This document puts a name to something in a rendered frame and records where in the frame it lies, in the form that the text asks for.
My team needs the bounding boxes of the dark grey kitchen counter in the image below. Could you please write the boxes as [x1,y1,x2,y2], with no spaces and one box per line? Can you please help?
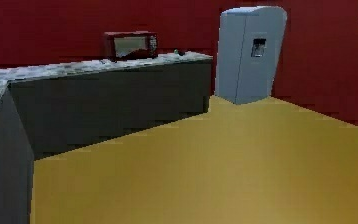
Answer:
[0,51,214,224]

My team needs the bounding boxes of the red microwave oven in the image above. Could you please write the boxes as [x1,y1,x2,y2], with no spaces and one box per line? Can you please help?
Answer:
[103,30,159,62]

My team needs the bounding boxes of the grey fridge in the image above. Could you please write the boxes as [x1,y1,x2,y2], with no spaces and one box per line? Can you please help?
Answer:
[214,5,288,105]

